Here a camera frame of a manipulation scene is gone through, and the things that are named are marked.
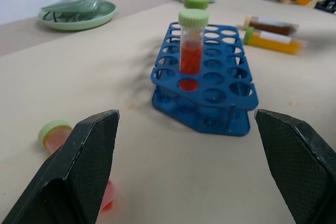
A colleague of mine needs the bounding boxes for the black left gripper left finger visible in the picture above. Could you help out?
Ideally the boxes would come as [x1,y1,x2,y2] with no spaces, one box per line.
[0,109,120,224]

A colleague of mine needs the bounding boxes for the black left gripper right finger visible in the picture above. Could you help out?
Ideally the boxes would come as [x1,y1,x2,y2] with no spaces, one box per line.
[254,109,336,224]

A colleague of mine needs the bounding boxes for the blue test tube rack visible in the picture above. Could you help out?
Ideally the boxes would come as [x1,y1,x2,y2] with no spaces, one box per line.
[150,22,259,137]

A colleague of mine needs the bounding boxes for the yellow liquid tube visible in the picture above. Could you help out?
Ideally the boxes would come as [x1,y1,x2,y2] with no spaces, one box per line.
[243,26,308,55]

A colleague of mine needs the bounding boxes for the brown liquid tube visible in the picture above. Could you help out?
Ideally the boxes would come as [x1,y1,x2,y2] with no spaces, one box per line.
[243,15,300,36]

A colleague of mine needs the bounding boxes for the tube with green cap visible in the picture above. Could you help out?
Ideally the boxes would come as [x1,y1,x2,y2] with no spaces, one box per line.
[183,0,210,10]

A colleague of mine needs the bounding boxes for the green plate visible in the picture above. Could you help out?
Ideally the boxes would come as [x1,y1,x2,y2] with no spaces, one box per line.
[38,1,118,31]

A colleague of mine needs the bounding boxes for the clear plastic bag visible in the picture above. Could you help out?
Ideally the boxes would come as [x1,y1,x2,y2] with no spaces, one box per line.
[41,0,130,22]

